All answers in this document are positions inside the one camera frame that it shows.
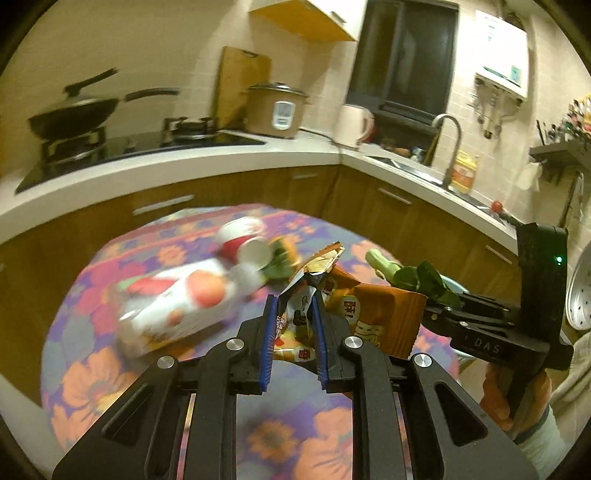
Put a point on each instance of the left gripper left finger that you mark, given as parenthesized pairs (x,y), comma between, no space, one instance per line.
(179,416)

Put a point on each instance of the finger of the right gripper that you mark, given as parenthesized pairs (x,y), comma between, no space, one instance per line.
(475,323)

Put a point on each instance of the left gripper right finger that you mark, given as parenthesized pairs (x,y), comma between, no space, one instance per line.
(409,413)

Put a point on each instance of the green leafy vegetable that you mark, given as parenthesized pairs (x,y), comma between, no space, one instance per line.
(424,279)

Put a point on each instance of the orange panda snack bag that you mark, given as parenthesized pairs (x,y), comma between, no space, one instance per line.
(384,315)

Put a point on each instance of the plastic bottle peach label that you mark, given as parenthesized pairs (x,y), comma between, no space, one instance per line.
(158,309)

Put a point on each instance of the red white paper cup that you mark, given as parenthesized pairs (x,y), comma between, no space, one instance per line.
(243,240)

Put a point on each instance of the orange peel piece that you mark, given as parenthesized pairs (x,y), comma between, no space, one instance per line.
(285,254)

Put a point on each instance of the wooden kitchen cabinets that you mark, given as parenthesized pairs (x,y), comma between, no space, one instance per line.
(45,243)

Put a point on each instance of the person right hand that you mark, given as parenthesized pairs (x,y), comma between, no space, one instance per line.
(497,407)

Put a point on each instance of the hanging metal strainer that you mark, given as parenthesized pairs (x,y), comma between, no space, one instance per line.
(578,300)

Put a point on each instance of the floral purple tablecloth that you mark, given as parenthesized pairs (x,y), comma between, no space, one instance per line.
(295,430)

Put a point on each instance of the yellow detergent bottle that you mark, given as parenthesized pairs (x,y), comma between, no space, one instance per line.
(464,172)

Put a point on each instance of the white electric kettle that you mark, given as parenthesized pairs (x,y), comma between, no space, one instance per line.
(353,126)

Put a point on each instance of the dark window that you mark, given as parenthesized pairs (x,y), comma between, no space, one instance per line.
(405,59)

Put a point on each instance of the black gas stove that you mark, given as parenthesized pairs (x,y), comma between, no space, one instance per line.
(95,148)

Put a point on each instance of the brown rice cooker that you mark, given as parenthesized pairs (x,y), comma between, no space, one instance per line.
(274,109)

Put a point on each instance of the black wok pan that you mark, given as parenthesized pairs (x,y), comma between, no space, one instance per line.
(79,114)

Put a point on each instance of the wooden cutting board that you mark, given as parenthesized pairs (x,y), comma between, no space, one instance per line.
(239,69)

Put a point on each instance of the black wall shelf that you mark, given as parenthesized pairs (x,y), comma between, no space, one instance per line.
(565,153)

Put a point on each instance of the white wall water heater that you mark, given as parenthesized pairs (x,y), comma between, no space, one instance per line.
(502,55)

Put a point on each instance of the white upper wall cabinet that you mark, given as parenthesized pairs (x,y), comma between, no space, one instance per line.
(315,21)

